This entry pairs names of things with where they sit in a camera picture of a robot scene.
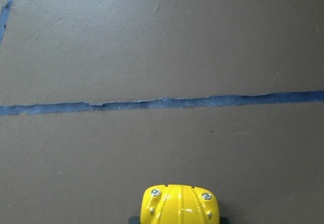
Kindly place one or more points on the yellow beetle toy car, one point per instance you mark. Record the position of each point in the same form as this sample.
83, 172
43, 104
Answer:
178, 203

